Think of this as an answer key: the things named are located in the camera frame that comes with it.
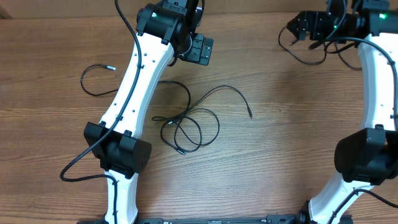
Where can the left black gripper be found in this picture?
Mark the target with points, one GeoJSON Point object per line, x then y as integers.
{"type": "Point", "coordinates": [196, 55]}

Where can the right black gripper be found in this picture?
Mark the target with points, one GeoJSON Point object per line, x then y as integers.
{"type": "Point", "coordinates": [319, 18]}

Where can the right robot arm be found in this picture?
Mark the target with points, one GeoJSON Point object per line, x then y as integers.
{"type": "Point", "coordinates": [368, 157]}

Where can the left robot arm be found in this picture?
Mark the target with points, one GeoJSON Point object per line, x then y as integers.
{"type": "Point", "coordinates": [165, 32]}

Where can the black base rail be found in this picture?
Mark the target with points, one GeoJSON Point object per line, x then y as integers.
{"type": "Point", "coordinates": [270, 219]}

